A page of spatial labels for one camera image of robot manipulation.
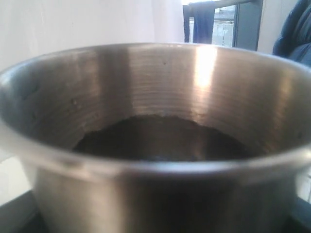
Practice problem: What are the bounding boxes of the stainless steel cup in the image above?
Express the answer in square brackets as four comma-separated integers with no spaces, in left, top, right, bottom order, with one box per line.
[0,44,311,233]

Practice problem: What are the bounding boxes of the dark blue hanging cloth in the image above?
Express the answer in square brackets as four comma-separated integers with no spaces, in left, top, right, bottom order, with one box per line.
[183,1,216,44]

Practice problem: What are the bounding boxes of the blue jacket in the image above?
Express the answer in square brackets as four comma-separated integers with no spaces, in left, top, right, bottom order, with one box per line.
[273,0,311,67]

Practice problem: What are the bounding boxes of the grey window frame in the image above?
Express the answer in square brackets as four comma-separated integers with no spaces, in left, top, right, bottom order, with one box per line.
[215,0,263,51]

